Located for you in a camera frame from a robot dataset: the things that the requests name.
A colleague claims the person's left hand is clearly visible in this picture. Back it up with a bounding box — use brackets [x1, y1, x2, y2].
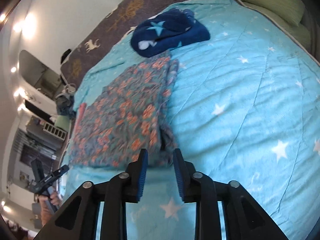
[38, 186, 62, 217]

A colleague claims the dark clothes pile with cable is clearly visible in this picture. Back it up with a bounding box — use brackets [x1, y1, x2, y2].
[55, 84, 76, 119]

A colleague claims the floral teal orange garment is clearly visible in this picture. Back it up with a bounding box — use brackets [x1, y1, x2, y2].
[69, 51, 179, 169]

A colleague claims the navy star fleece garment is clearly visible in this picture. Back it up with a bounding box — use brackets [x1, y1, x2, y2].
[130, 8, 210, 58]

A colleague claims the dark deer pattern mattress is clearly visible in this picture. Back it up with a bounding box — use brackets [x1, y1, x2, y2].
[61, 0, 187, 87]

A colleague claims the white shelf rack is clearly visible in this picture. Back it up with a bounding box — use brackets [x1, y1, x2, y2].
[43, 122, 67, 141]

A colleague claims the pink folded cloth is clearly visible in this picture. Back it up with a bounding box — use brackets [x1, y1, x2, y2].
[74, 102, 87, 133]

